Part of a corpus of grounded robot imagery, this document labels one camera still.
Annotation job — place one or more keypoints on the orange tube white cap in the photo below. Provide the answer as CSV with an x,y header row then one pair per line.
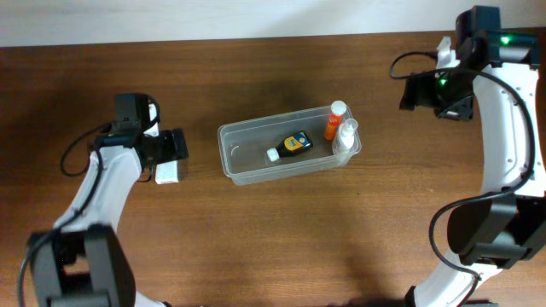
x,y
337,111

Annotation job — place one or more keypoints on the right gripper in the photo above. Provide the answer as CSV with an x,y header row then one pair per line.
x,y
409,91

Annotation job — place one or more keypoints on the dark bottle white cap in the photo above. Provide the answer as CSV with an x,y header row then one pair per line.
x,y
290,146

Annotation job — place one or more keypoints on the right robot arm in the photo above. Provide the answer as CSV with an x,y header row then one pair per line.
x,y
487,71

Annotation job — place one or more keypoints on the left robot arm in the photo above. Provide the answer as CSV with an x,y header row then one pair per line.
x,y
80,262

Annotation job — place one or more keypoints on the clear plastic container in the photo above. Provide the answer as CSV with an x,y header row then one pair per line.
x,y
243,146

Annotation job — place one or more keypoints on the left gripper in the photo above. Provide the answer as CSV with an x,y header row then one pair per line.
x,y
179,143

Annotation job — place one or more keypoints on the white spray bottle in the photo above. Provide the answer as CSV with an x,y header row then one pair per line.
x,y
345,137

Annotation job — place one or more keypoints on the white green medicine box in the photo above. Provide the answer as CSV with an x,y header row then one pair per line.
x,y
166,172

